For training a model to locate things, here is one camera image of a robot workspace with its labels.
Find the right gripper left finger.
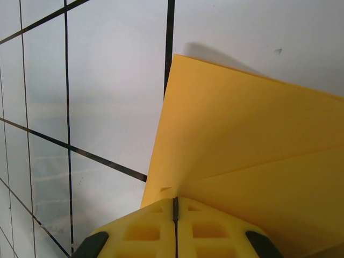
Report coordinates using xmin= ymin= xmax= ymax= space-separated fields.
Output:
xmin=76 ymin=197 xmax=177 ymax=258

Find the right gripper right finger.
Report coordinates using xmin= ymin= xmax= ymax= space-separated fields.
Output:
xmin=176 ymin=198 xmax=283 ymax=258

